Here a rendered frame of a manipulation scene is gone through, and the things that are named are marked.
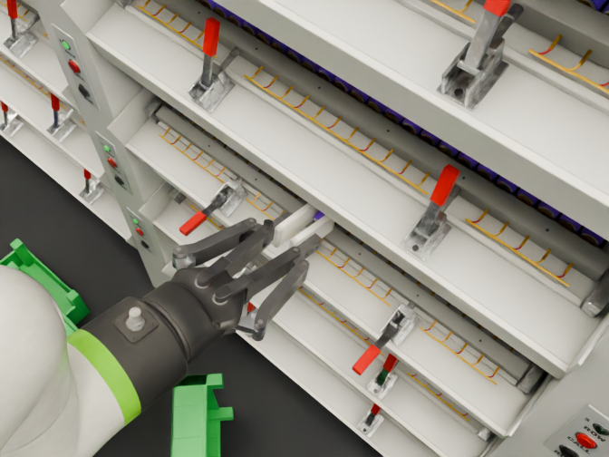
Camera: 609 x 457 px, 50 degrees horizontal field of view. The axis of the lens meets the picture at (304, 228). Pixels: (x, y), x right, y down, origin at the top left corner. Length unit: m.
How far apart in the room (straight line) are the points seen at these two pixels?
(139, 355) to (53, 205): 1.05
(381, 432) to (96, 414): 0.65
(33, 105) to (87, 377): 0.81
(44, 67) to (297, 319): 0.53
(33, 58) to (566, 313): 0.83
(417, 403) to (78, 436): 0.51
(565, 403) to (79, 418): 0.40
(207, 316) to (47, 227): 1.00
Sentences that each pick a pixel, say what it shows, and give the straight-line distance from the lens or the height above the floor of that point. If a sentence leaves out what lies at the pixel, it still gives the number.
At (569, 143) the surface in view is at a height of 0.93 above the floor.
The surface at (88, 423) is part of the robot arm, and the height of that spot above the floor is 0.72.
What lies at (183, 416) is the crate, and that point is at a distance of 1.10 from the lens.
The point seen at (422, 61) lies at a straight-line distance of 0.46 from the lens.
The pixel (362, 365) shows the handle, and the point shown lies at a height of 0.57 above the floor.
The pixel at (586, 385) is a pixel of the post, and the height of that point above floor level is 0.73.
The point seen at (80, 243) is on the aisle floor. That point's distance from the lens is 1.53.
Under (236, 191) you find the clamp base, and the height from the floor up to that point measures 0.57.
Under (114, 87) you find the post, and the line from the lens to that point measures 0.88.
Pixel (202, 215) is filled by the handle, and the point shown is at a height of 0.57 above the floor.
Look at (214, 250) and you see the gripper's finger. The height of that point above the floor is 0.65.
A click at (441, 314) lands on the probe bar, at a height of 0.58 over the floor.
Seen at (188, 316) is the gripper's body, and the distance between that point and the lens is 0.61.
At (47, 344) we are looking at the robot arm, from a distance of 0.46.
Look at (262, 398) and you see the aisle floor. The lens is 1.31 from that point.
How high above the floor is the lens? 1.24
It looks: 58 degrees down
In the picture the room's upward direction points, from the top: straight up
